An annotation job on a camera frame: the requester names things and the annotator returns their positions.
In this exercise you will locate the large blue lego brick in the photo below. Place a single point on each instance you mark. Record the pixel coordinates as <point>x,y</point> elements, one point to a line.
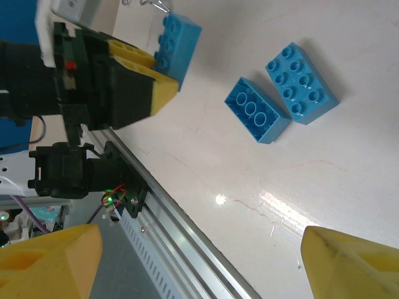
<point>268,126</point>
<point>299,81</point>
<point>184,46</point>

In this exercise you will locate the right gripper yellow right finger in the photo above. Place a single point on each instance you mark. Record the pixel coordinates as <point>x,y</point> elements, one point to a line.
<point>358,271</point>

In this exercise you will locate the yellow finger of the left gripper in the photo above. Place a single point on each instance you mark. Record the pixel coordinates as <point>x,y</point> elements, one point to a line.
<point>134,96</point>
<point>134,53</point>

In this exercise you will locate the metal tongs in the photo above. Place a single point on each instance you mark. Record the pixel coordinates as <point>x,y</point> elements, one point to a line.
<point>160,6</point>

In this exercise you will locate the aluminium mounting rail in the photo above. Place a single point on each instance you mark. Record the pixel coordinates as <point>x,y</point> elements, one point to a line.
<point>187,236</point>

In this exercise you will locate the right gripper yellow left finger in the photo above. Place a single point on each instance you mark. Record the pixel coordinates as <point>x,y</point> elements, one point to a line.
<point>43,268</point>

